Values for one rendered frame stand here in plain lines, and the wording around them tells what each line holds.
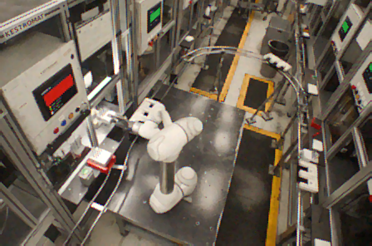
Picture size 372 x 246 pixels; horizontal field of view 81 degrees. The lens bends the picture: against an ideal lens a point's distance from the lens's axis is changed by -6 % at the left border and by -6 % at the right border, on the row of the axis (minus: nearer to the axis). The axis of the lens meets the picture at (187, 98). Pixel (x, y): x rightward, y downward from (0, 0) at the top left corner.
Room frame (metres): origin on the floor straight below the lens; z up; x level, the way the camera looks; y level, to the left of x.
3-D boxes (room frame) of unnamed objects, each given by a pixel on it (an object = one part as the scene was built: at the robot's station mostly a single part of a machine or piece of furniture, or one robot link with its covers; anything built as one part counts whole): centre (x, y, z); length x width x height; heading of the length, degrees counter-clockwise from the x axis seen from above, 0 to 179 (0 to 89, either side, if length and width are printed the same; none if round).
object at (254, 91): (3.04, -1.14, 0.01); 1.00 x 0.55 x 0.01; 167
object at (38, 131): (0.80, 0.77, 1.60); 0.42 x 0.29 x 0.46; 167
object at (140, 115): (1.43, 0.37, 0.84); 0.36 x 0.14 x 0.10; 167
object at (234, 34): (5.61, -0.98, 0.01); 5.85 x 0.59 x 0.01; 167
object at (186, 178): (0.86, -0.09, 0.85); 0.18 x 0.16 x 0.22; 141
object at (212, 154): (1.28, 0.00, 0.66); 1.50 x 1.06 x 0.04; 167
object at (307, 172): (1.09, -1.09, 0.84); 0.37 x 0.14 x 0.10; 167
